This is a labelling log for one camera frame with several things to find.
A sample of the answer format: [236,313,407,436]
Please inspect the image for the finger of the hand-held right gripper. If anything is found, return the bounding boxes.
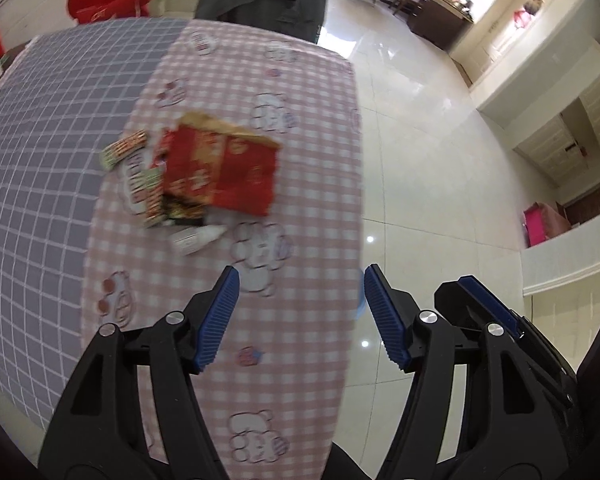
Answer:
[456,275,579,409]
[434,281,487,341]

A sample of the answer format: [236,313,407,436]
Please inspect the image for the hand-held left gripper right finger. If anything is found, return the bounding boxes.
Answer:
[363,264,588,480]

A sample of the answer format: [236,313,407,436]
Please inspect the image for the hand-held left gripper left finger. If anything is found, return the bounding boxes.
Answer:
[39,265,241,480]

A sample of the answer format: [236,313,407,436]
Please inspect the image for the small white dropper bottle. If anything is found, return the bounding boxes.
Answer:
[171,224,228,256]

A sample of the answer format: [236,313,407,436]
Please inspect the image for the black snack packet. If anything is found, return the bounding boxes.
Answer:
[162,199,206,226]

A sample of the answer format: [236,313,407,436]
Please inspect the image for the red green candy wrapper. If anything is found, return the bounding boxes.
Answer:
[99,130,148,171]
[129,167,165,227]

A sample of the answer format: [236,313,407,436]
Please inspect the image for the red snack packet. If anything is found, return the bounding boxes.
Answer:
[161,111,282,217]

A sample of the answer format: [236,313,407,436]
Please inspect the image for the pink box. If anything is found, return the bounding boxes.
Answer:
[524,202,573,248]

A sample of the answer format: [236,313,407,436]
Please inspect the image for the pink checked bear tablecloth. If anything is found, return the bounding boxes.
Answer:
[77,19,363,480]

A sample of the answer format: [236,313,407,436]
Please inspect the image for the grey checked tablecloth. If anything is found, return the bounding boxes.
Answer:
[0,17,191,421]

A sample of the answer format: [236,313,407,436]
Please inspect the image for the white door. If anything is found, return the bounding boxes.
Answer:
[480,0,556,68]

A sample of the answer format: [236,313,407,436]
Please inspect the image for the dark wooden desk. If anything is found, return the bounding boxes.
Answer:
[407,0,473,51]

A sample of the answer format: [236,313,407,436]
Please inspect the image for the red hanging door ornament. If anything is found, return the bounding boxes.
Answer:
[512,7,536,31]

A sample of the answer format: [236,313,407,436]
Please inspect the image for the grey jacket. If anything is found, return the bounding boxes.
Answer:
[195,0,328,43]

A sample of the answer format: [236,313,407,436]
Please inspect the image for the cream wall cabinet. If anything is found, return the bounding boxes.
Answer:
[472,45,600,188]

